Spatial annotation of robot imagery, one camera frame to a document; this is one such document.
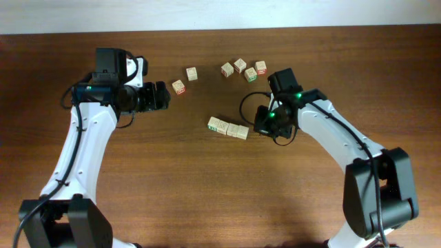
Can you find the green sided number block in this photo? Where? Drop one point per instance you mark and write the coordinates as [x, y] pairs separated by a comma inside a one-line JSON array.
[[213, 123]]

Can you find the leaf block red side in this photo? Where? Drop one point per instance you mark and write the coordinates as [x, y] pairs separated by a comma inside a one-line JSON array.
[[242, 132]]

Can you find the plain wooden block blue side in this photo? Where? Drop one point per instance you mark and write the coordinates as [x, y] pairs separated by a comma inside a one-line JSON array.
[[232, 130]]

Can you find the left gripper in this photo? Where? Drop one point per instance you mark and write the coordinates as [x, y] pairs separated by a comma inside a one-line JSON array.
[[150, 101]]

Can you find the number six block red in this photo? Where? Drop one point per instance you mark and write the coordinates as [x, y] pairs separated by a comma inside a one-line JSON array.
[[227, 70]]

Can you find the green sided block rear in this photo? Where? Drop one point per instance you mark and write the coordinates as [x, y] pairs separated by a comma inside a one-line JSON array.
[[250, 74]]

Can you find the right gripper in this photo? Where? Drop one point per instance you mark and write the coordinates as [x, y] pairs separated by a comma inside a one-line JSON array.
[[260, 124]]

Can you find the ice cream block blue side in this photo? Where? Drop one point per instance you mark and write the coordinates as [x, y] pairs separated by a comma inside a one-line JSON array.
[[222, 127]]

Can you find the elephant block red side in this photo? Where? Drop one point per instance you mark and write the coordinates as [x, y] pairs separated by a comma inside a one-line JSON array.
[[178, 87]]

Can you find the red sided block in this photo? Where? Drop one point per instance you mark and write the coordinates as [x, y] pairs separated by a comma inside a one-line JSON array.
[[240, 65], [260, 67]]

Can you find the red sided block rear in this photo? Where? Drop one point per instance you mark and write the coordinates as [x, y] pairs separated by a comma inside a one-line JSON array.
[[240, 65]]

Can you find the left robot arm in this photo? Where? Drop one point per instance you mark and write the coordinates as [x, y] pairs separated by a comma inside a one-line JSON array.
[[66, 214]]

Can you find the red sided block far right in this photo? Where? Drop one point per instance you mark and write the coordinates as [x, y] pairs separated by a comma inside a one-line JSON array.
[[260, 67]]

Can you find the apple block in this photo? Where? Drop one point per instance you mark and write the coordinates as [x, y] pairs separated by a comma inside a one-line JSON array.
[[192, 74]]

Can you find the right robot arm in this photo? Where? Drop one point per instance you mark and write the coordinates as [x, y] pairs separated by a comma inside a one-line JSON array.
[[379, 194]]

